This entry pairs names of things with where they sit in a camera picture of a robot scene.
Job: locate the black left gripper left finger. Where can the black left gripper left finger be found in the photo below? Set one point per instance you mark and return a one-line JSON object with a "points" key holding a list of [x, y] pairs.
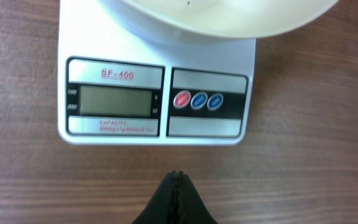
{"points": [[159, 208]]}

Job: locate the white bowl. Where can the white bowl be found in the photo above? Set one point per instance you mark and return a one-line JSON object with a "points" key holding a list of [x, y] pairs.
{"points": [[207, 21]]}

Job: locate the white digital kitchen scale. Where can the white digital kitchen scale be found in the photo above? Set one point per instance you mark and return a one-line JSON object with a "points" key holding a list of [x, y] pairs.
{"points": [[116, 88]]}

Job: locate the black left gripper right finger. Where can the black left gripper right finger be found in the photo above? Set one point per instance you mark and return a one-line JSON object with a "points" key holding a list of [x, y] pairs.
{"points": [[190, 208]]}

